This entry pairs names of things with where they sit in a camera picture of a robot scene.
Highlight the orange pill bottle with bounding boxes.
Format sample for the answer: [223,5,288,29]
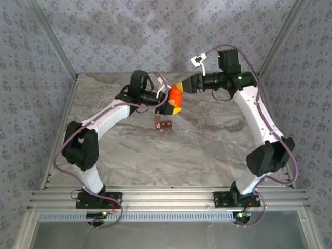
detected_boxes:
[167,87,184,108]

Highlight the brown pill organizer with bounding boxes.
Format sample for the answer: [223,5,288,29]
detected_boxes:
[154,115,173,132]

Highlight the floral patterned backdrop cloth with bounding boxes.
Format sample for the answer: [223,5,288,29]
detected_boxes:
[0,0,332,249]

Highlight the grey metal sheet panel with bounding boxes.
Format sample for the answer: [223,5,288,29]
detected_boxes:
[28,220,311,249]

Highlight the small controller board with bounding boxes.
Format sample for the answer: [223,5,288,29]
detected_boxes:
[86,211,108,219]
[232,211,252,220]

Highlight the aluminium side rail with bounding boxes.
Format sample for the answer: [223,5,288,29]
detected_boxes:
[256,74,297,189]
[38,74,80,191]

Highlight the aluminium corner post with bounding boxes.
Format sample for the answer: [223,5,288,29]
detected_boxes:
[24,0,79,80]
[256,0,310,80]

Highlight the aluminium mounting rail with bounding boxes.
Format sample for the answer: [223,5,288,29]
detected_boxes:
[27,185,311,210]

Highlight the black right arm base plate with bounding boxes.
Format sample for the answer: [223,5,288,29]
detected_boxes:
[212,191,261,209]

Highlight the slotted grey cable duct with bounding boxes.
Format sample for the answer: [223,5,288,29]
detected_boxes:
[37,210,236,223]

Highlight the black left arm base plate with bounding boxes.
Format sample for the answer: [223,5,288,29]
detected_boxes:
[75,191,123,210]

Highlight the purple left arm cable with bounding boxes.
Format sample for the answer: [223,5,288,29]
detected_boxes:
[53,72,169,229]

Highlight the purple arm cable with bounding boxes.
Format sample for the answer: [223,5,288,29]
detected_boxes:
[204,43,299,228]
[53,72,169,229]

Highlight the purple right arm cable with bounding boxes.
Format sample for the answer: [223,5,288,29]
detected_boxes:
[204,43,299,228]

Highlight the aluminium bottom frame bar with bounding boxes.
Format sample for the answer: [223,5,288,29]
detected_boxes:
[11,209,40,249]
[298,207,325,249]

